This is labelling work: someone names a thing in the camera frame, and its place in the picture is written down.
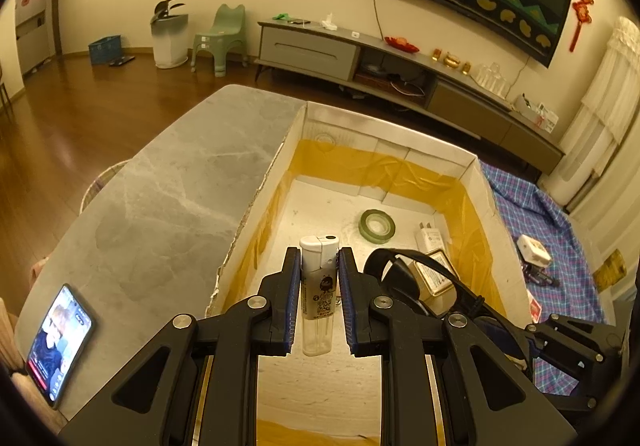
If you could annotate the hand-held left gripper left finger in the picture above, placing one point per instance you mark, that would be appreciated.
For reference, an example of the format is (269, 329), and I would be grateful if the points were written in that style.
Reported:
(289, 306)

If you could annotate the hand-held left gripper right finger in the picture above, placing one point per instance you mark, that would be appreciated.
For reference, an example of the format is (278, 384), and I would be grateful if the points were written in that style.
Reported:
(350, 306)

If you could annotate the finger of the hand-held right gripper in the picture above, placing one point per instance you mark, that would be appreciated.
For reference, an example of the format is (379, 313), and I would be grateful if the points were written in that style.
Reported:
(505, 337)
(575, 333)

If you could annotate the clear lighter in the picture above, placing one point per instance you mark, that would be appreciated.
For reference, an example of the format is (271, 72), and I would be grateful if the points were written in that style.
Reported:
(317, 306)

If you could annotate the green tape roll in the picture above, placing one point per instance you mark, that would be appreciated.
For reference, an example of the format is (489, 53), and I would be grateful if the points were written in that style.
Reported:
(364, 226)

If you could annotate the black round magnifier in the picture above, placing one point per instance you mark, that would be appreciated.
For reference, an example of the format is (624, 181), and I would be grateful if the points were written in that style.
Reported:
(450, 273)

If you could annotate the gold metal tin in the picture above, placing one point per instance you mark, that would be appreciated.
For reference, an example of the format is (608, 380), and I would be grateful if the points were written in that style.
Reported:
(435, 276)

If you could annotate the white cardboard box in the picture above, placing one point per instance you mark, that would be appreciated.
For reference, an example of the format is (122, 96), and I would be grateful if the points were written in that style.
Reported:
(310, 206)

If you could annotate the white charger plug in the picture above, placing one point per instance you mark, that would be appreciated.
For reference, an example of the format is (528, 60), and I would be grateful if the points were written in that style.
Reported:
(431, 241)

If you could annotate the red staple box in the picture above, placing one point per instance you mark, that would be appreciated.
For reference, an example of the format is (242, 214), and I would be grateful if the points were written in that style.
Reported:
(534, 311)

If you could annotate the yellow textured glass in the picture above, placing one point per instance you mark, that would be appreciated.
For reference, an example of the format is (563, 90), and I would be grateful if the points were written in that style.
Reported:
(610, 270)

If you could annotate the small white carton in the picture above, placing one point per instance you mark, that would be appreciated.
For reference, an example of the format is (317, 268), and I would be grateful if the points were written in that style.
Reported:
(532, 248)

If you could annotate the blue plaid cloth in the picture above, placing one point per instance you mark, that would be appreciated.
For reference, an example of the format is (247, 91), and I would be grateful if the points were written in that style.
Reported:
(520, 206)

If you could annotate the white covered air conditioner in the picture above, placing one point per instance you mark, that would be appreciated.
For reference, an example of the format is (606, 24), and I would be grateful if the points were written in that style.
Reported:
(600, 125)

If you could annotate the white box with papers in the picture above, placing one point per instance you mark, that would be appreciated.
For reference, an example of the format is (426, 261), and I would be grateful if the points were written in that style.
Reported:
(537, 113)

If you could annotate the woven beige chair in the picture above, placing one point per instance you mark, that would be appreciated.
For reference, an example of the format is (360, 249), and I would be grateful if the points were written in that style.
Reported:
(100, 183)

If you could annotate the smartphone with lit screen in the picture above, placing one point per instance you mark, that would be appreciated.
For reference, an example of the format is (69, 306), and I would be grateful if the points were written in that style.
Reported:
(55, 346)

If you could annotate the grey TV cabinet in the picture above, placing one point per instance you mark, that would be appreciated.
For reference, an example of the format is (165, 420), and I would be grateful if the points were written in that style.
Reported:
(310, 50)

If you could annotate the clear glass cups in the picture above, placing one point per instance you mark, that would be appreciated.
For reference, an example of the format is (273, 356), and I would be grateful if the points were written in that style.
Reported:
(492, 78)

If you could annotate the gold ornaments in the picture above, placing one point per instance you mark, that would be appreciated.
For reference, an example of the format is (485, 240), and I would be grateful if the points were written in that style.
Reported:
(450, 61)

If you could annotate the red plate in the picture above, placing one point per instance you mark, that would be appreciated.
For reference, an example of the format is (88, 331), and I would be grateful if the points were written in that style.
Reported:
(400, 44)

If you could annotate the green plastic chair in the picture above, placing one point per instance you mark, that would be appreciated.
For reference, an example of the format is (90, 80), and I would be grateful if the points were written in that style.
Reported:
(222, 33)

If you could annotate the small white figurine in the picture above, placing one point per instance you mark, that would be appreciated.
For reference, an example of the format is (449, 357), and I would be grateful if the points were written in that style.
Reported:
(330, 21)

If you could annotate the white bin with plant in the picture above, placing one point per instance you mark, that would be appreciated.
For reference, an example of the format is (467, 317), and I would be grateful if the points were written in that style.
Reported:
(170, 40)

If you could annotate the black floor scale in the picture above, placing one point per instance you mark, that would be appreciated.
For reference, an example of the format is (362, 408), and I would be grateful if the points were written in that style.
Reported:
(122, 60)

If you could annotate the blue plastic basket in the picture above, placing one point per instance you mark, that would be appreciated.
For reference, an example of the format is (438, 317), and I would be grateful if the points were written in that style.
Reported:
(105, 50)

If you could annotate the large red hanging ornament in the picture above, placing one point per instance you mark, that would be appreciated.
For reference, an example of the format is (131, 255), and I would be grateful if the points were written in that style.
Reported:
(585, 0)

